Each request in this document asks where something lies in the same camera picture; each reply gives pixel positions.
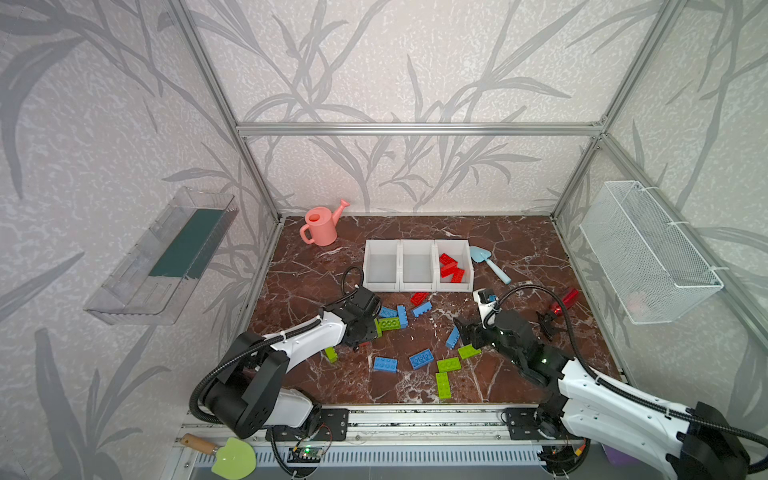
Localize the light blue toy shovel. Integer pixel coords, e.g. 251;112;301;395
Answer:
469;246;511;285

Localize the green lego far left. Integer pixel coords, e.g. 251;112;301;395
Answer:
324;347;338;364

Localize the clear plastic wall shelf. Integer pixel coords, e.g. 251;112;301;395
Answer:
84;187;239;326

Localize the green lego bottom upright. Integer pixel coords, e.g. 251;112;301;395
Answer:
435;372;452;400

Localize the blue lego upright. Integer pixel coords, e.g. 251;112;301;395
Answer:
397;305;408;329

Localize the white wire mesh basket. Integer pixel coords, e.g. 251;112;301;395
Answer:
580;180;724;325

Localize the blue lego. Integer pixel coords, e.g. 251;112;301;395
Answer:
397;305;408;329
378;307;399;318
373;357;398;373
412;301;432;318
409;349;434;370
446;327;461;349

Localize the green lego flat centre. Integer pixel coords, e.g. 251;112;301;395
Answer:
377;317;401;332

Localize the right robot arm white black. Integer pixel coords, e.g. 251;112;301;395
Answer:
455;288;767;479

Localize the circuit board with led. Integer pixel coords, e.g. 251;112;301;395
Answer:
287;446;329;464

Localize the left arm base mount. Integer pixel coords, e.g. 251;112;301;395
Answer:
266;408;350;442

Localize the green spatula wooden handle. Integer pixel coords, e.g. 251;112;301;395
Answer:
180;434;257;480

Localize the purple scoop pink handle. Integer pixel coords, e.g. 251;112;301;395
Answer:
602;444;640;467

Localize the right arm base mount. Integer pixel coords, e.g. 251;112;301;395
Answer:
501;407;564;441

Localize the green lego lower middle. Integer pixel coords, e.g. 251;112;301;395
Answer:
437;357;461;373

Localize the red lego pair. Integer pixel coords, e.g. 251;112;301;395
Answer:
440;262;458;278

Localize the green lego right tilted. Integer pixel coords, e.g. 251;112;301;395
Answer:
458;345;482;360

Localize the red tool right side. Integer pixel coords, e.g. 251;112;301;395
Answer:
550;288;580;317

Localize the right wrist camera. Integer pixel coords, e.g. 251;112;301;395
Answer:
472;288;497;317

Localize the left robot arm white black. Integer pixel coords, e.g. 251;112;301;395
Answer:
188;287;382;439

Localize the pink watering can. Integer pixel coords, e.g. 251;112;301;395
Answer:
299;199;350;247

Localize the white three-compartment bin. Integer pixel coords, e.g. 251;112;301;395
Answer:
363;239;474;293

